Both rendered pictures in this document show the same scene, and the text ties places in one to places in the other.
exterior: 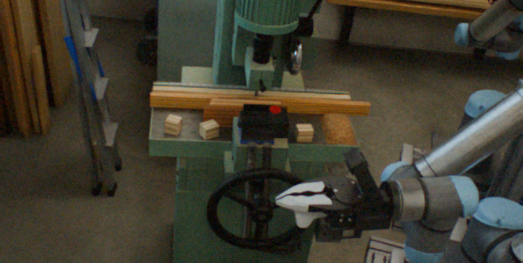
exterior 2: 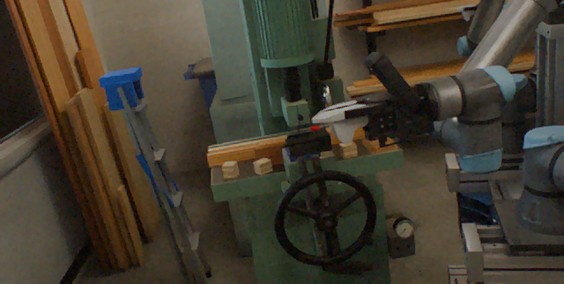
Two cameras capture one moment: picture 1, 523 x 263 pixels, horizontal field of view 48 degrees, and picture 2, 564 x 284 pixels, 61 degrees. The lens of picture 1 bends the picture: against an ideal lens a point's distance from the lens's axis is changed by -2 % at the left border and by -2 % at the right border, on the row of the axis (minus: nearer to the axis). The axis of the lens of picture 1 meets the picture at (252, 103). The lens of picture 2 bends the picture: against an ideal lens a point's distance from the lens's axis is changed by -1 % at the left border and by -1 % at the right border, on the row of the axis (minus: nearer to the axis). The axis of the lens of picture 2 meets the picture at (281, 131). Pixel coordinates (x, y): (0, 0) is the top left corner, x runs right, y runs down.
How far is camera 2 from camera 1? 0.45 m
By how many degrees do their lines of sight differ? 16
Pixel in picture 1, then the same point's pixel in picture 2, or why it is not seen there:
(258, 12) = (278, 48)
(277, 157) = (327, 167)
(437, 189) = (467, 76)
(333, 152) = (380, 160)
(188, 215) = (265, 258)
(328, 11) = not seen: hidden behind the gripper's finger
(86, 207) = not seen: outside the picture
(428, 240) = (479, 137)
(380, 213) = (419, 115)
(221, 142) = (276, 174)
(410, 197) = (442, 86)
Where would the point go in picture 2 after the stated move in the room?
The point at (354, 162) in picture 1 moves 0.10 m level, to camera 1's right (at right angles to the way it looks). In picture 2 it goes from (374, 58) to (434, 49)
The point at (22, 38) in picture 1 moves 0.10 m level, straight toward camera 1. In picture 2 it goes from (107, 180) to (108, 186)
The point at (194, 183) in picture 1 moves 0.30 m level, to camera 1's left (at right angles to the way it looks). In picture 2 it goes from (262, 222) to (168, 234)
